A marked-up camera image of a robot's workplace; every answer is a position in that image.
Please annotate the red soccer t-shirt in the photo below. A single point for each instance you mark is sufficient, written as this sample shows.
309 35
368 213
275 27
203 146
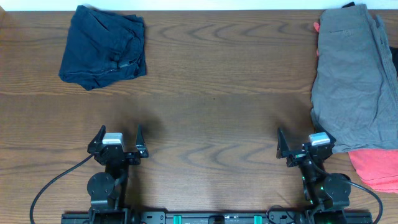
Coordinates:
377 168

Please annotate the black garment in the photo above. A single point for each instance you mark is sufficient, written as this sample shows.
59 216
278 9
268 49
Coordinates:
394 51

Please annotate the grey khaki shorts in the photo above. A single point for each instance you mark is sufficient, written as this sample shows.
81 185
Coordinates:
354 95

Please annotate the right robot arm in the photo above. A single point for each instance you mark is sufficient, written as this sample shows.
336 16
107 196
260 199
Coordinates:
328 193

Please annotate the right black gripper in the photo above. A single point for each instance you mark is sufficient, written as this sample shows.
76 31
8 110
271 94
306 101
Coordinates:
283 152

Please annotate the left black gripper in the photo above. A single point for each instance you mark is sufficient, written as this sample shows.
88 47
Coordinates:
140 150

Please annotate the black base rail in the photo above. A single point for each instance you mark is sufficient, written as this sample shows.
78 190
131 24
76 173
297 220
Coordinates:
285 217

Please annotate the folded navy blue shorts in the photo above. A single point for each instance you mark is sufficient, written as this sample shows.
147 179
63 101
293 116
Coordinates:
103 48

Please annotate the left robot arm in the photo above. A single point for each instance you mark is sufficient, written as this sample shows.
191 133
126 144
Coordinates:
107 189

